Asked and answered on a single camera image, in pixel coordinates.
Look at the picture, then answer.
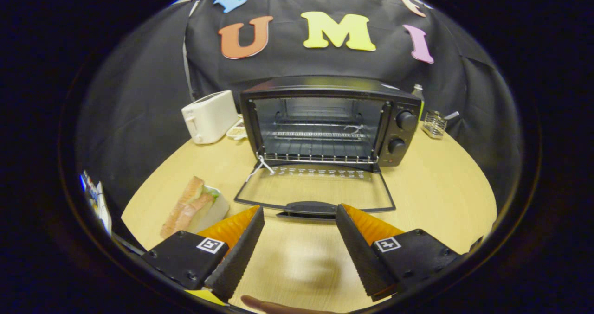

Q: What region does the black toaster oven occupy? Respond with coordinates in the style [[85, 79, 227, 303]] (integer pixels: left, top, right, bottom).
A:
[[234, 76, 423, 221]]

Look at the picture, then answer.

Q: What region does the white pop-up toaster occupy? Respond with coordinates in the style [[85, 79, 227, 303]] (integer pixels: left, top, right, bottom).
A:
[[181, 90, 239, 145]]

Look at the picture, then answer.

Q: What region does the wire mesh basket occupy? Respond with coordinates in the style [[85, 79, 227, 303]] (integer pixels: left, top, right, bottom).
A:
[[422, 110, 448, 140]]

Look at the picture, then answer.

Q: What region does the small white dish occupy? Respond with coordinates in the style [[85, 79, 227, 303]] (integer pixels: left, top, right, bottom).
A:
[[226, 118, 247, 141]]

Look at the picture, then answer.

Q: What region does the blue and white packet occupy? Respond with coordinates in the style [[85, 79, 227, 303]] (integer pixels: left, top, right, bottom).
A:
[[80, 169, 112, 235]]

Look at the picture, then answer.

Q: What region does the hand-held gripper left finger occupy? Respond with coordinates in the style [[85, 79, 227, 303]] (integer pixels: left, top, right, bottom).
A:
[[142, 205, 265, 307]]

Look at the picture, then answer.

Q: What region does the white bread sandwich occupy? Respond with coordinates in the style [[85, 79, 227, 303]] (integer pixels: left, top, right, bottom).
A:
[[160, 176, 230, 239]]

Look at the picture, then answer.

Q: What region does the green label drink bottle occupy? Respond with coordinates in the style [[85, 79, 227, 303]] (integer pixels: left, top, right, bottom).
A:
[[412, 84, 425, 120]]

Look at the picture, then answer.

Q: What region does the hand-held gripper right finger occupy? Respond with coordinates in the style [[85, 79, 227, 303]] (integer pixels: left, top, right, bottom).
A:
[[335, 203, 484, 302]]

